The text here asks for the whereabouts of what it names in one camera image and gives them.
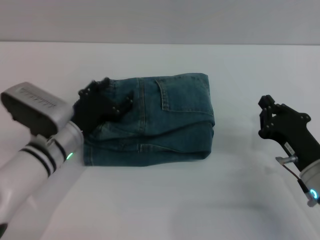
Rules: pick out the left wrist camera housing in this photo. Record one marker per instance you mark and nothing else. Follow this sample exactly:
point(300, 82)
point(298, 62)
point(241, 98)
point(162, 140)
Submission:
point(35, 110)

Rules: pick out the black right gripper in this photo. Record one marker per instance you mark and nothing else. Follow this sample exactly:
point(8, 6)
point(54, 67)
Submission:
point(292, 130)

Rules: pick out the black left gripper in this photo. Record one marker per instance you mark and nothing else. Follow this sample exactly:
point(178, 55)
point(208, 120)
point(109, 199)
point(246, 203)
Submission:
point(92, 112)

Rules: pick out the blue denim shorts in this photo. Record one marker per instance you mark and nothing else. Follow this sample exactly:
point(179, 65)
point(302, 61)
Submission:
point(170, 130)

